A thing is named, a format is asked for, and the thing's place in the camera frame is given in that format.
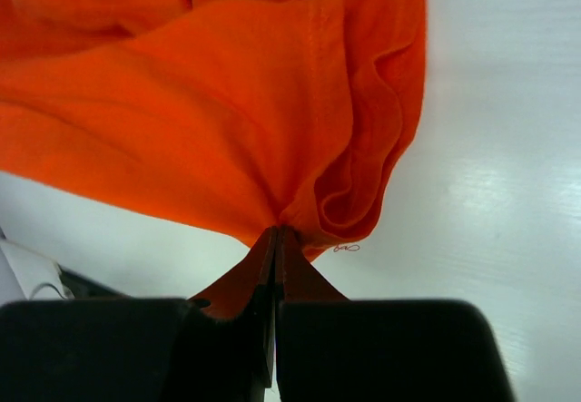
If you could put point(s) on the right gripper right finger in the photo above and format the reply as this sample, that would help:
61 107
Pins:
330 348

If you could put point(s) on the orange t shirt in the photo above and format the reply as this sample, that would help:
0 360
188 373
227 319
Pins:
226 115

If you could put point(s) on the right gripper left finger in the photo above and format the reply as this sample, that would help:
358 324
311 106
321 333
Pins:
216 346

